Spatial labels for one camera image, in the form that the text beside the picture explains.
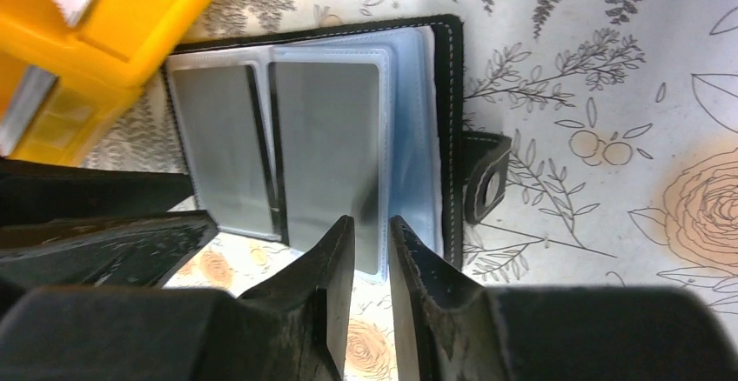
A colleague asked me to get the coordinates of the black card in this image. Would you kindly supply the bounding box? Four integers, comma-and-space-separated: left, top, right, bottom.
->
170, 65, 280, 241
271, 62, 380, 275

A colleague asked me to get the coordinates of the black leather card holder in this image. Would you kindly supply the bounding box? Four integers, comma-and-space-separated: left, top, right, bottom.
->
163, 14, 511, 283

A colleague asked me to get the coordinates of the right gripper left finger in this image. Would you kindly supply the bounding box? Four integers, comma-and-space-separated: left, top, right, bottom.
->
1, 216, 355, 380

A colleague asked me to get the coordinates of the orange bin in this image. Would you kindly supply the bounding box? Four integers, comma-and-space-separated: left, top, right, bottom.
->
1, 52, 145, 166
1, 0, 213, 87

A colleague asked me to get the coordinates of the floral table mat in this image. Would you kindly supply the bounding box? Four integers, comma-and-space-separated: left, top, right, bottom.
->
187, 0, 737, 339

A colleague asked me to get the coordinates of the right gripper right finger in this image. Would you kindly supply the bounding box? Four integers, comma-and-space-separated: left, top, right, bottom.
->
389, 216, 737, 380

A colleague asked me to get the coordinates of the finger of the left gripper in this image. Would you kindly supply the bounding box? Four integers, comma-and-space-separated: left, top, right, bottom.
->
1, 211, 218, 310
1, 158, 193, 226

